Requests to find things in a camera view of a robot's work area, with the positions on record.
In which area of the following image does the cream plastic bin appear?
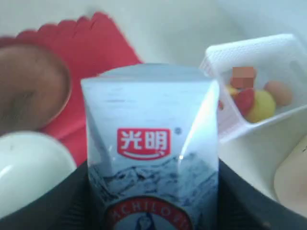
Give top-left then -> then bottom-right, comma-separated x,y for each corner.
273,134 -> 307,211

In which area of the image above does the pale green bowl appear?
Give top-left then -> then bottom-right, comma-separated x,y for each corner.
0,131 -> 77,218

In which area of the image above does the red scalloped cloth mat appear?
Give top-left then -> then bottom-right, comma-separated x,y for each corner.
0,12 -> 141,165

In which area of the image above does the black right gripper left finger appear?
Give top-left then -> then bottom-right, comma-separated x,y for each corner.
0,161 -> 100,230

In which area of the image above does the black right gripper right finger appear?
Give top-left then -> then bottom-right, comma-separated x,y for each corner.
217,160 -> 307,230

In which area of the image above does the white perforated plastic basket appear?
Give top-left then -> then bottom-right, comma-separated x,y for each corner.
199,33 -> 307,144

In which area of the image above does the brown oval plate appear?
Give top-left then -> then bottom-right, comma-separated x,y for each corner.
0,44 -> 72,134

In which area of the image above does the brown egg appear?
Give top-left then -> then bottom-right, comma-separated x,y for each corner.
264,80 -> 293,106

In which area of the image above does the orange cheese wedge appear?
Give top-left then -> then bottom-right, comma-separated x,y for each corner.
226,85 -> 239,98

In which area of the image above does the blue white snack packet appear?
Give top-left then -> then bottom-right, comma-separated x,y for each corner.
81,64 -> 219,230

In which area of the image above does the fried chicken nugget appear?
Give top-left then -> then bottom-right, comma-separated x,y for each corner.
230,67 -> 257,89

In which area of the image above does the red sausage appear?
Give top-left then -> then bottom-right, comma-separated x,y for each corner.
234,88 -> 255,116

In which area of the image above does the yellow lemon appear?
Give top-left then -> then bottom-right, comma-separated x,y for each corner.
245,90 -> 276,123

